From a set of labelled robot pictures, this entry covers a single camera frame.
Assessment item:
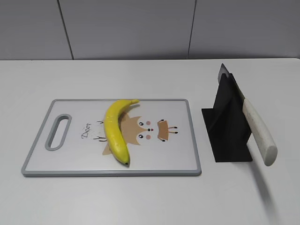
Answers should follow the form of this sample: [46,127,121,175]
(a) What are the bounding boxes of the yellow plastic banana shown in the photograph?
[104,99,139,166]

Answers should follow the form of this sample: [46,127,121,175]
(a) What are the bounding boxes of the white-handled kitchen knife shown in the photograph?
[218,64,278,166]

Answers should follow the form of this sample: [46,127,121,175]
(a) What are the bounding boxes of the white grey-rimmed cutting board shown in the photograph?
[22,99,201,177]

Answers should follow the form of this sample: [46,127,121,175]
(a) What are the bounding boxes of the black knife stand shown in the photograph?
[202,74,253,163]

